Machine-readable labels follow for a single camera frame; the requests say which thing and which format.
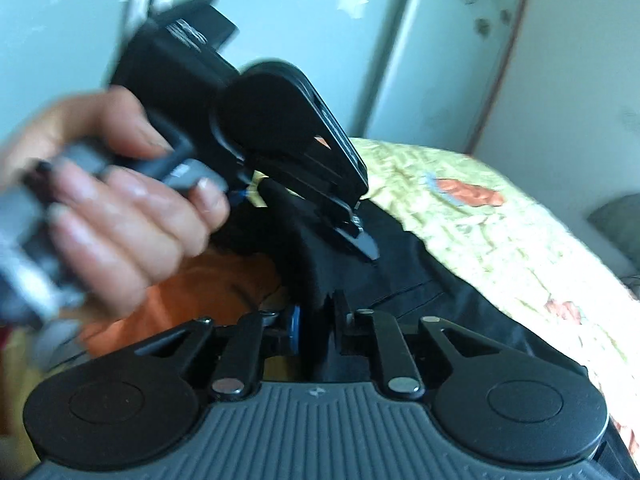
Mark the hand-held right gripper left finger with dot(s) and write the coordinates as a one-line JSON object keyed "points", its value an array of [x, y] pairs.
{"points": [[244, 350]]}

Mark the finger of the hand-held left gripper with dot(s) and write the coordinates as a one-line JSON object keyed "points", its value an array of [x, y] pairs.
{"points": [[357, 240]]}

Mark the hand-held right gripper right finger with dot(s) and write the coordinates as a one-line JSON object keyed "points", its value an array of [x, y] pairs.
{"points": [[387, 350]]}

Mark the black pants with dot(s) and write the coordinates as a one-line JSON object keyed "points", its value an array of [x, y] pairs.
{"points": [[400, 280]]}

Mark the person's left hand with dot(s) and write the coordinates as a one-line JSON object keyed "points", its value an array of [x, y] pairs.
{"points": [[125, 230]]}

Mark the orange cloth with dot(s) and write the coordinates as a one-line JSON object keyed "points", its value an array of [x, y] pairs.
{"points": [[210, 290]]}

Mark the yellow floral bedspread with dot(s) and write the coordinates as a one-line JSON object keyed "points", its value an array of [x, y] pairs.
{"points": [[500, 240]]}

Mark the grey patterned pillow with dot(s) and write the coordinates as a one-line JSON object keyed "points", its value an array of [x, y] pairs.
{"points": [[617, 225]]}

